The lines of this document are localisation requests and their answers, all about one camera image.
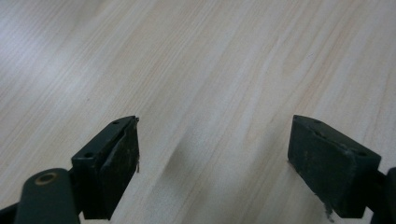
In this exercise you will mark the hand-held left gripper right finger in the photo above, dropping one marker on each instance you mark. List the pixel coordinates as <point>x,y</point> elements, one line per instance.
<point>330,168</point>

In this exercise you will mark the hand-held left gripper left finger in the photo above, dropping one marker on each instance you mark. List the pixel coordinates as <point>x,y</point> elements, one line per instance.
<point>106,168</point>

